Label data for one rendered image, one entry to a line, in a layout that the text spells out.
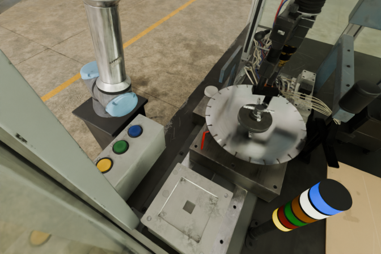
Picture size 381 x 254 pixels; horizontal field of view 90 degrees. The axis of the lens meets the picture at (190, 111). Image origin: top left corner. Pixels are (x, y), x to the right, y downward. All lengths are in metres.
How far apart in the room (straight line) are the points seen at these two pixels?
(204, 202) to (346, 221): 0.50
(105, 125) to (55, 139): 0.68
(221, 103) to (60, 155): 0.53
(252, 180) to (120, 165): 0.41
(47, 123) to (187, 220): 0.42
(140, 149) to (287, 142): 0.45
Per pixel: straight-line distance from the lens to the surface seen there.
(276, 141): 0.64
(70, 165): 0.28
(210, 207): 0.56
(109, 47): 0.62
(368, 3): 0.70
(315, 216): 0.40
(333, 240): 0.84
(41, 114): 0.22
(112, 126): 0.90
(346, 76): 0.84
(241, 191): 0.74
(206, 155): 0.67
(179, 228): 0.55
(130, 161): 0.62
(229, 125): 0.62
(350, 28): 1.76
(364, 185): 0.99
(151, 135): 0.65
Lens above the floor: 1.44
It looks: 50 degrees down
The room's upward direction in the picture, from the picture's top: 4 degrees clockwise
